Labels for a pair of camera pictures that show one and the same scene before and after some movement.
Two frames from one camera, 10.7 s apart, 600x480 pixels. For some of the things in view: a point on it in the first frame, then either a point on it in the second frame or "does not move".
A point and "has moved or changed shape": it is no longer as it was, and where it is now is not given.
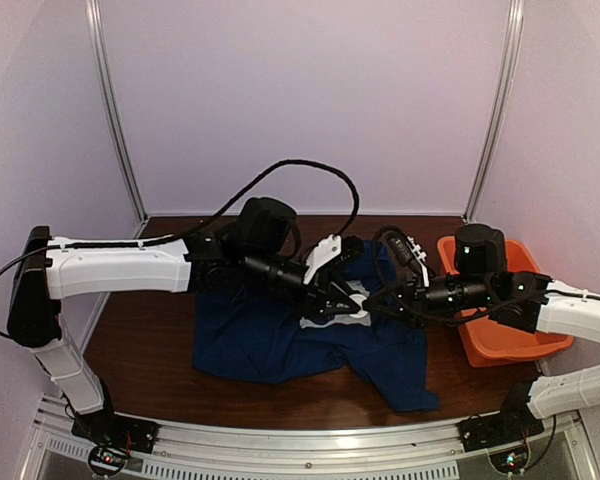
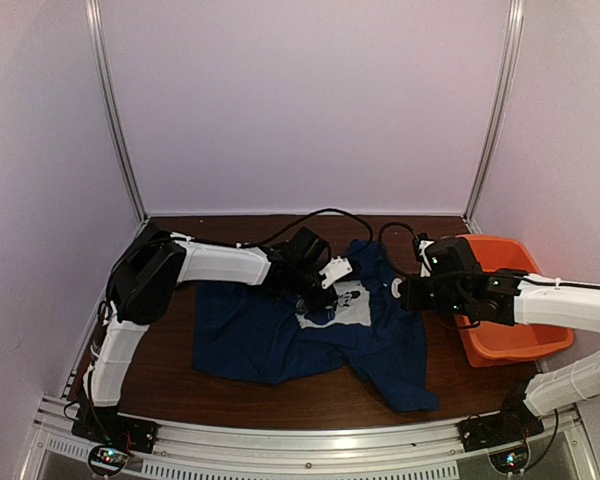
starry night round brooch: x=359 y=300 has moved or changed shape
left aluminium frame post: x=98 y=50 does not move
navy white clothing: x=268 y=337 does not move
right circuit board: x=512 y=460 does not move
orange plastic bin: x=487 y=341 does not move
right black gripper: x=403 y=290 to x=411 y=298
